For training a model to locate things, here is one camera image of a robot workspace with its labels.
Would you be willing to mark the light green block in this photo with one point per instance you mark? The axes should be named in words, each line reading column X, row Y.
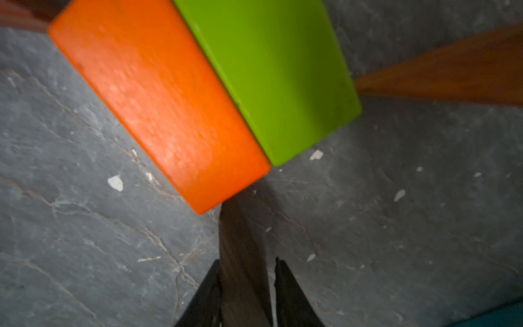
column 282, row 64

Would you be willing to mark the reddish brown wedge block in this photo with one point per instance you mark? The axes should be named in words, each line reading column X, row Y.
column 30, row 15

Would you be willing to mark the teal block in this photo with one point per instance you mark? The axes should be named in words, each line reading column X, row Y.
column 509, row 315

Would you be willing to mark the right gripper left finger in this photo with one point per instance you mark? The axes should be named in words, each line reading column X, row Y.
column 205, row 307

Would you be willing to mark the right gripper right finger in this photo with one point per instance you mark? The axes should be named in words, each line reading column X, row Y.
column 292, row 306

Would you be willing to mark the orange rectangular block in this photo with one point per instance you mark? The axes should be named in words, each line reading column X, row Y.
column 145, row 65

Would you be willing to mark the orange brown wedge block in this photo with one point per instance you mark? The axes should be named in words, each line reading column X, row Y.
column 485, row 68

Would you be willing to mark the dark brown wedge block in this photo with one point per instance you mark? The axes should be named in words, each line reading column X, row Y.
column 245, row 292

